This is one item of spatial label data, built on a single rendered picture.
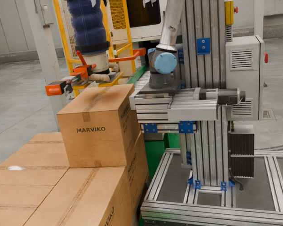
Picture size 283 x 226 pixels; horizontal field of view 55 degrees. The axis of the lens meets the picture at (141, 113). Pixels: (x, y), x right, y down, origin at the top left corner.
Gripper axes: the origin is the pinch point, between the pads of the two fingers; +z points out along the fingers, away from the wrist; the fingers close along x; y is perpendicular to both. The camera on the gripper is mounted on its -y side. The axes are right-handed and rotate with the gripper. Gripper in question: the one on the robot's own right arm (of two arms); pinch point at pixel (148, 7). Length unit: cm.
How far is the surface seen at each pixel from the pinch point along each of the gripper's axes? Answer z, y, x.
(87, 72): 31, -1, -90
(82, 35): 11, -12, -74
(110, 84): 43, 4, -76
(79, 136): 72, -14, -96
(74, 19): 1, -16, -74
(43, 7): -15, -129, 16
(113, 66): 37, -11, -47
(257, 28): 54, 58, 285
